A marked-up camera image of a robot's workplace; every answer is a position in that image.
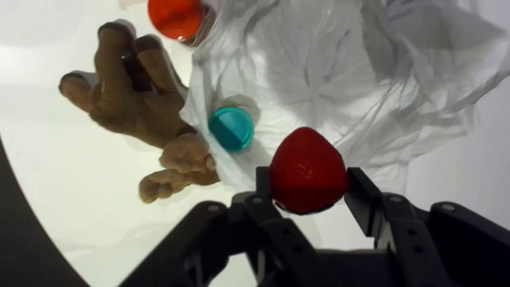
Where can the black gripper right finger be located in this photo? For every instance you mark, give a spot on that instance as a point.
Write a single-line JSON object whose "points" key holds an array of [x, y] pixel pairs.
{"points": [[366, 199]]}

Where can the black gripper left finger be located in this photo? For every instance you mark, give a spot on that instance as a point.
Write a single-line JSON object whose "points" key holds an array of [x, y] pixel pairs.
{"points": [[263, 185]]}

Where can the small tub red lid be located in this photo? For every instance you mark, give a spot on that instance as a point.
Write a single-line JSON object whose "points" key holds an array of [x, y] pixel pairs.
{"points": [[307, 169]]}

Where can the small tub teal lid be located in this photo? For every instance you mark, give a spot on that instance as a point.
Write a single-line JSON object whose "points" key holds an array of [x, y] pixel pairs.
{"points": [[231, 127]]}

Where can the brown plush moose toy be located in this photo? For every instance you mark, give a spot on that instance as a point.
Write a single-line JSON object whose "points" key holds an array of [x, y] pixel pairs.
{"points": [[137, 100]]}

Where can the brown spice bottle red cap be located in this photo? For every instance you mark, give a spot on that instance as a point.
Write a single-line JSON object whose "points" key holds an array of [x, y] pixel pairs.
{"points": [[175, 17]]}

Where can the white plastic bag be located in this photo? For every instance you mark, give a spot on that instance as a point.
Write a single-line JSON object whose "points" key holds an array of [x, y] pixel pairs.
{"points": [[328, 68]]}

